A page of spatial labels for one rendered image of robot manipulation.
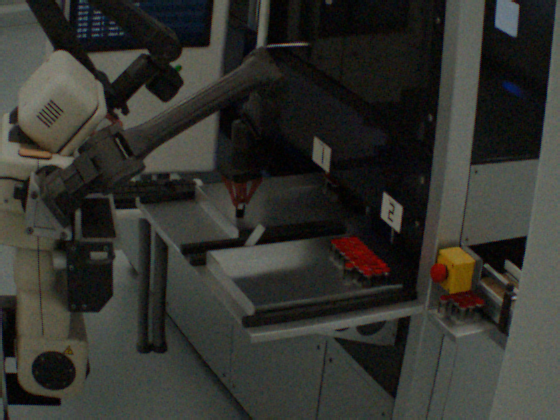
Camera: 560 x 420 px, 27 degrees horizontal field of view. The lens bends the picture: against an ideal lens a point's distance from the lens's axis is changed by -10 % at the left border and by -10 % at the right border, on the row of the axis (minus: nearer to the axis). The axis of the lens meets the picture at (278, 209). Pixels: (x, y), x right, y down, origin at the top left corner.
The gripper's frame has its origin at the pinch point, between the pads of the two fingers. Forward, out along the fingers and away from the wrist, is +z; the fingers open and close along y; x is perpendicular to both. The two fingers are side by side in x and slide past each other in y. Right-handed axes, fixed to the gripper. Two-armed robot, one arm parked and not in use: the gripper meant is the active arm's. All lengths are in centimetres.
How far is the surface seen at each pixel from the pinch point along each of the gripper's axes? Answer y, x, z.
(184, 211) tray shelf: -8.9, 9.9, 4.1
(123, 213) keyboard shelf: -13.0, 31.1, 12.2
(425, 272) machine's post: 7, -54, -3
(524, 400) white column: -105, -166, -76
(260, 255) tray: -9.4, -19.1, 2.8
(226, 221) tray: -7.2, -4.1, 1.4
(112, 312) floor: 32, 110, 94
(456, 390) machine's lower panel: 18, -60, 30
